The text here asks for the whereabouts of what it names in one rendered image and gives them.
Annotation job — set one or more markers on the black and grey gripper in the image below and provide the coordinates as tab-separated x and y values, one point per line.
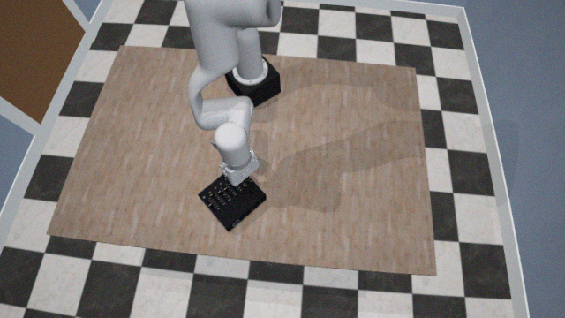
235	177

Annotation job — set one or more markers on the black lighting desk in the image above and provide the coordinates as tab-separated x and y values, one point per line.
234	203

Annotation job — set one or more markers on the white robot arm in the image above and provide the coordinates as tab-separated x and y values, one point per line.
219	33

